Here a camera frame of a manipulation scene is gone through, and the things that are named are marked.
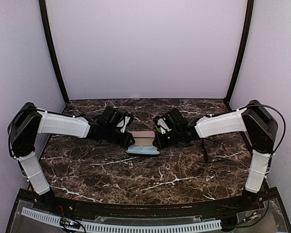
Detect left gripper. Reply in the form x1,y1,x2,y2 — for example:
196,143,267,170
103,126,135,149

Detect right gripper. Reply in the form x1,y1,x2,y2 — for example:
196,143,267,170
153,127,182,149

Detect black glasses case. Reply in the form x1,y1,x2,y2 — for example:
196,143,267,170
126,137,160,157

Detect black sunglasses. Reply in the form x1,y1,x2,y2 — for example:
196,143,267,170
200,138,231,164

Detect pink glasses case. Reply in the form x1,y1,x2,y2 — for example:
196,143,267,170
130,131,155,138

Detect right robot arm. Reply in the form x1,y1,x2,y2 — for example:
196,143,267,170
153,100,280,211

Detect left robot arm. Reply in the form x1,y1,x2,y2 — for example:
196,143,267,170
8,102,135,212

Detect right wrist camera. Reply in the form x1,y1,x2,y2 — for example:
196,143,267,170
153,116,172,134

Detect white slotted cable duct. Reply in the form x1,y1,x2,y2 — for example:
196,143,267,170
21,207,222,233

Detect black table front rail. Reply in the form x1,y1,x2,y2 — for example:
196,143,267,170
27,190,270,223

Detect left black frame post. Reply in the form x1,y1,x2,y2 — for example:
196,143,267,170
38,0,70,105

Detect black frame post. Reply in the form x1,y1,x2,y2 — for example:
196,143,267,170
223,0,254,106
38,0,70,105

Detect right black frame post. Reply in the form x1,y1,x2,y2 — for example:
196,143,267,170
223,0,254,106

